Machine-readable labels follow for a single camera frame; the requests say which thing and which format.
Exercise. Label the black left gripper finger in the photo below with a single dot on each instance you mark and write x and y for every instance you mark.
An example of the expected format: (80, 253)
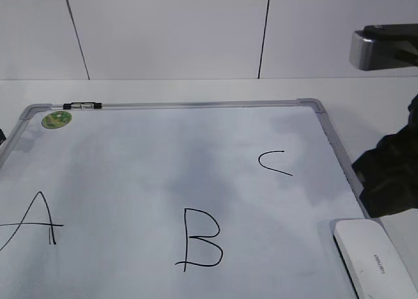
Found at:
(2, 136)

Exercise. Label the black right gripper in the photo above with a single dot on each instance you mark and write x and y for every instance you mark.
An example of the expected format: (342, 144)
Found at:
(388, 173)

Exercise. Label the white whiteboard eraser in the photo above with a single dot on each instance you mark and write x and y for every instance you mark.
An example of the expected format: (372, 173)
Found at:
(374, 266)

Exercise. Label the green round sticker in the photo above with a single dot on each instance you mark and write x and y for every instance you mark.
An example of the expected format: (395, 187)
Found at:
(56, 120)

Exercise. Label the black silver hanging clip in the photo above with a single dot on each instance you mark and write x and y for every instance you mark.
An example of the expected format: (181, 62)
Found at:
(82, 106)

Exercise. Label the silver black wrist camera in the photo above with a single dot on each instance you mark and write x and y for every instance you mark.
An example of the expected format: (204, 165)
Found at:
(381, 47)

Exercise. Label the white whiteboard with grey frame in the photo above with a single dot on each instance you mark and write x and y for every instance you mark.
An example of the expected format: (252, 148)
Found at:
(232, 200)

